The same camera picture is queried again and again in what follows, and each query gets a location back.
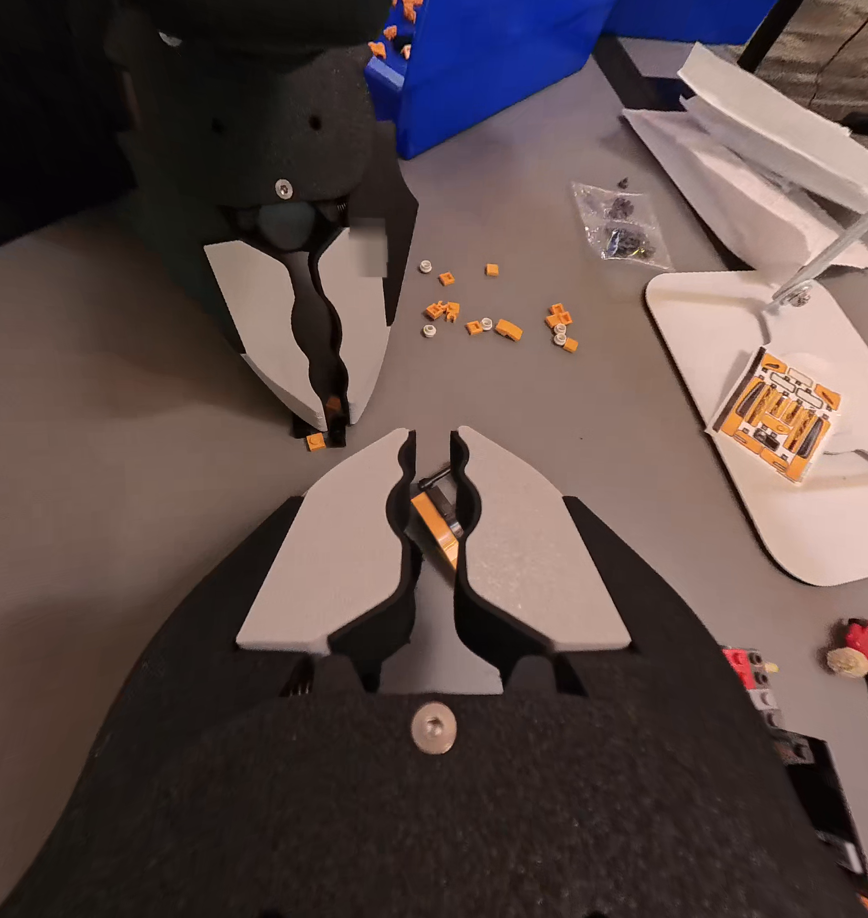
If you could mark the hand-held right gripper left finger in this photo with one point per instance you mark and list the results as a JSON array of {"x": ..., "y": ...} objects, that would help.
[{"x": 333, "y": 566}]

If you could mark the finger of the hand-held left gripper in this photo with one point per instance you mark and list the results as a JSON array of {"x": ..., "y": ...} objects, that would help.
[
  {"x": 262, "y": 315},
  {"x": 359, "y": 337}
]

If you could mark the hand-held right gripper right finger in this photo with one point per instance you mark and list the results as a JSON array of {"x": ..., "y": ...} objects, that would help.
[{"x": 534, "y": 566}]

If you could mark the small orange lego plate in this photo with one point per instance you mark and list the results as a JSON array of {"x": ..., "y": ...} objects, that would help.
[
  {"x": 316, "y": 442},
  {"x": 332, "y": 406}
]

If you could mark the orange black lego subassembly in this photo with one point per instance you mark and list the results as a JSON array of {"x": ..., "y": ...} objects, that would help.
[{"x": 434, "y": 523}]

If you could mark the person's left forearm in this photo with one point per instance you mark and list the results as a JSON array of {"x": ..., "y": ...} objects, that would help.
[{"x": 40, "y": 107}]

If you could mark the pile of orange lego pieces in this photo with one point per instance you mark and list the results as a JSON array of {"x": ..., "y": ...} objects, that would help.
[{"x": 376, "y": 50}]

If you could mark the partly built lego car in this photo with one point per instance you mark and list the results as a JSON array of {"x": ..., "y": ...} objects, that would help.
[{"x": 821, "y": 796}]

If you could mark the cluster of orange white pieces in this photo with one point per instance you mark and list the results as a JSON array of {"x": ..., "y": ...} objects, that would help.
[{"x": 509, "y": 330}]

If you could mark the clear bag of dark parts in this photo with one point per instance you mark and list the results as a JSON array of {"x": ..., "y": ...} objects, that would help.
[{"x": 620, "y": 237}]

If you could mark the orange sticker sheet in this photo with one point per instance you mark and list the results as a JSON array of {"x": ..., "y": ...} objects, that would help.
[{"x": 771, "y": 416}]

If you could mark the white book stand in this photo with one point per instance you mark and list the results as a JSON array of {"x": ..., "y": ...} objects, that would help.
[{"x": 706, "y": 323}]

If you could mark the white paper bag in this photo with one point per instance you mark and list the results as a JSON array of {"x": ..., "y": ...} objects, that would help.
[
  {"x": 764, "y": 122},
  {"x": 721, "y": 201}
]

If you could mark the black pole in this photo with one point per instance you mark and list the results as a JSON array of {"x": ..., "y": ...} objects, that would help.
[{"x": 767, "y": 36}]

